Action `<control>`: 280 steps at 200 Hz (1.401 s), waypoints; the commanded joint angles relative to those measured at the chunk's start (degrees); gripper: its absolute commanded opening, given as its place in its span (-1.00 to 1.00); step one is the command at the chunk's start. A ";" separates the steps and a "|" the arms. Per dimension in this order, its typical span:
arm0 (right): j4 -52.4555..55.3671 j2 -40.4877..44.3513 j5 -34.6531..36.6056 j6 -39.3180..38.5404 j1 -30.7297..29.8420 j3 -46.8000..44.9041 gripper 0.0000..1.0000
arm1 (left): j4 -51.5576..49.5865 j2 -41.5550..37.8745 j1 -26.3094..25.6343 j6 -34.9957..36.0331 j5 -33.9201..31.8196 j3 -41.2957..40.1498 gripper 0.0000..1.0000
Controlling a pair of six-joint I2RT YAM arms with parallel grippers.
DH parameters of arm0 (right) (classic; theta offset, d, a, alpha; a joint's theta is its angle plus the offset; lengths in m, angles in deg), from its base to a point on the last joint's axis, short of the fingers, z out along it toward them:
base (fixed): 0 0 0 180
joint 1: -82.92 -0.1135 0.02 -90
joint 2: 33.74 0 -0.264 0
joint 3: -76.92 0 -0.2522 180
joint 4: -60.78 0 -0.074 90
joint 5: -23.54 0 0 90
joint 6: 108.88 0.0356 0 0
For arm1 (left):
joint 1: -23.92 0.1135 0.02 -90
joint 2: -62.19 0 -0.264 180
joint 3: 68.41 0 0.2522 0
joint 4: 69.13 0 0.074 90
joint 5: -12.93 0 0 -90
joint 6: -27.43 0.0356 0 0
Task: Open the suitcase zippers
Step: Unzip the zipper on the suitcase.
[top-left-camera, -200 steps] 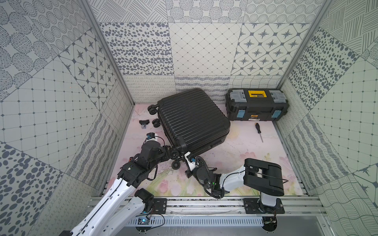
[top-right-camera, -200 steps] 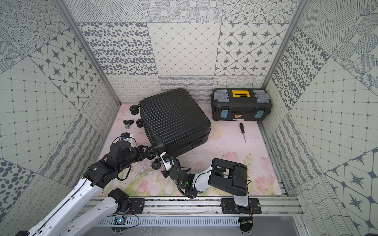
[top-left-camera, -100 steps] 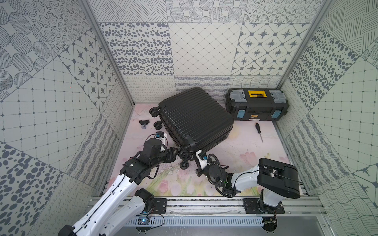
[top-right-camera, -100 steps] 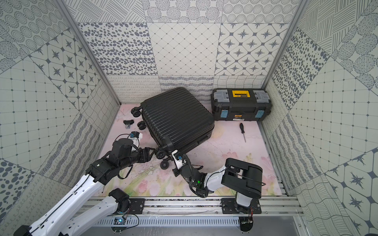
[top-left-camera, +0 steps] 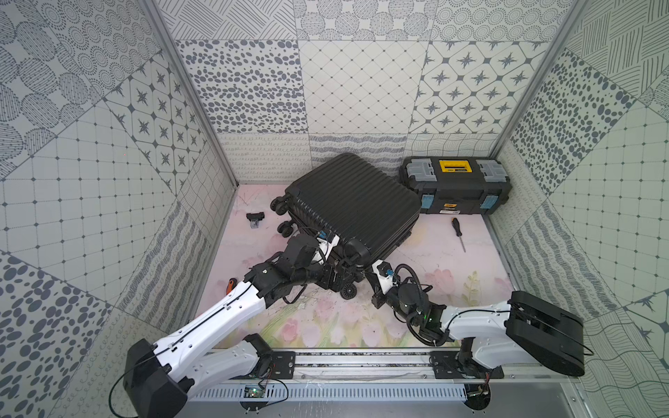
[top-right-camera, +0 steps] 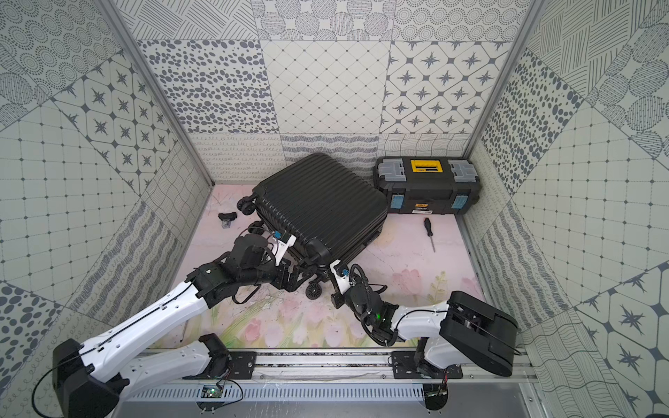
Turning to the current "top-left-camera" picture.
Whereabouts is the black ribbed hard-shell suitcase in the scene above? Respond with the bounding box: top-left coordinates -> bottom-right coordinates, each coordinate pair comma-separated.
270,153 -> 421,300

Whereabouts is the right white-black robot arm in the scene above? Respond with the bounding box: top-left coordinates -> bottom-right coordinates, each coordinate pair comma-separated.
372,280 -> 593,377

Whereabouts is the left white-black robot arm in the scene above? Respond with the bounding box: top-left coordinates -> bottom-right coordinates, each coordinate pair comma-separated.
118,232 -> 340,417

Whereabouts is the small black metal clip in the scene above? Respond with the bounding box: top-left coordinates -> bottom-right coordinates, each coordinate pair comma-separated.
246,212 -> 265,229

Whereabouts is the pink floral table mat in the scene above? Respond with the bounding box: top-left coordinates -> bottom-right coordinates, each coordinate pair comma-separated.
197,185 -> 513,348

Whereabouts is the black toolbox with yellow label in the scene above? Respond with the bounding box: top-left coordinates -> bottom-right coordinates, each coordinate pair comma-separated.
399,157 -> 512,215

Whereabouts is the left green circuit board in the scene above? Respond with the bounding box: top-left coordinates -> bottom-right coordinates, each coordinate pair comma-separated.
240,385 -> 268,412

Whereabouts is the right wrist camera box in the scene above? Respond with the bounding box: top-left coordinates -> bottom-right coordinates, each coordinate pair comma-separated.
372,260 -> 395,294

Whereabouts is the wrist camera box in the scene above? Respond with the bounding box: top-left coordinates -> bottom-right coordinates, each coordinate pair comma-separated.
316,231 -> 340,264
372,260 -> 395,294

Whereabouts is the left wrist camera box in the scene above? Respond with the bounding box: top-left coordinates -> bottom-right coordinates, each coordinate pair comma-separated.
316,231 -> 340,264

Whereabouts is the orange-handled utility knife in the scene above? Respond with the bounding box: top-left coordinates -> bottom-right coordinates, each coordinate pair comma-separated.
226,278 -> 237,294

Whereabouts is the aluminium mounting rail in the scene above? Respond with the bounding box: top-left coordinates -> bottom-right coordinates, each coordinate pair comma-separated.
145,347 -> 576,388

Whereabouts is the black-handled screwdriver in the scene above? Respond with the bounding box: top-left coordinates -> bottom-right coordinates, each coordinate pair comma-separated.
451,217 -> 466,253

